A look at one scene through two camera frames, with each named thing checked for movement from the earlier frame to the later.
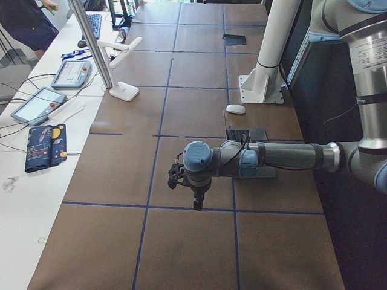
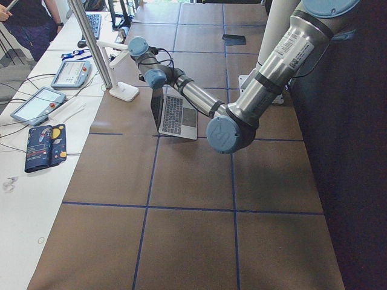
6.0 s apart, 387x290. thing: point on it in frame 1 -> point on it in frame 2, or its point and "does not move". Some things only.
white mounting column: (265, 84) does not move
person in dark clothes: (27, 21) does not move
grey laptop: (251, 136) -> (174, 114)
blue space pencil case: (46, 146) does not move
